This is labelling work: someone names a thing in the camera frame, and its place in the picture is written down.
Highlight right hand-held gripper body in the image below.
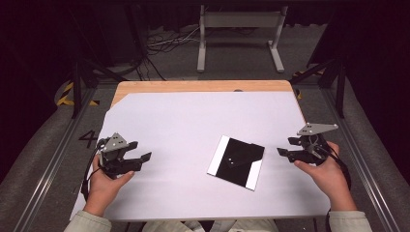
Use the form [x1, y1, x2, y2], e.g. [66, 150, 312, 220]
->
[286, 122, 339, 167]

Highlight black metal stand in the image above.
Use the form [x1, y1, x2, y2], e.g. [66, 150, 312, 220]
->
[69, 57, 129, 120]
[289, 57, 348, 120]

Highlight large white paper sheet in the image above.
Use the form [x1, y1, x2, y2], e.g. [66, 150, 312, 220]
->
[70, 91, 334, 222]

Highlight white metal stand frame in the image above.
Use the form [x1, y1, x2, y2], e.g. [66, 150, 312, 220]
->
[196, 4, 289, 73]

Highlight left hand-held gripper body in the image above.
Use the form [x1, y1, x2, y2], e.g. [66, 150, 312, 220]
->
[97, 131, 143, 179]

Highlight person's left hand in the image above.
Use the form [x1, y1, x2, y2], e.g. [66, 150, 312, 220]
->
[83, 154, 136, 218]

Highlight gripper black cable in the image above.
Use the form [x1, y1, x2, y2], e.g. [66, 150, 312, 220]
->
[317, 141, 353, 232]
[79, 137, 108, 203]

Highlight silver picture frame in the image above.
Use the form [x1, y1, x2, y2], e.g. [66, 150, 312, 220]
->
[206, 134, 266, 192]

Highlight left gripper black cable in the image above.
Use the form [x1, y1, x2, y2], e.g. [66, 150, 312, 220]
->
[79, 137, 108, 203]

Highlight person's light clothing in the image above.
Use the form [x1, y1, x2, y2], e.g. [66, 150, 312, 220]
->
[140, 218, 280, 232]

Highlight person's right hand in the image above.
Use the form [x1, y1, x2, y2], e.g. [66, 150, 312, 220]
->
[293, 141, 359, 213]

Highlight bundle of floor cables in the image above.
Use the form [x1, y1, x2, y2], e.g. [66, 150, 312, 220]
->
[138, 24, 201, 82]

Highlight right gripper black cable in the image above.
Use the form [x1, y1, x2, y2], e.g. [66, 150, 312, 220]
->
[317, 141, 353, 232]

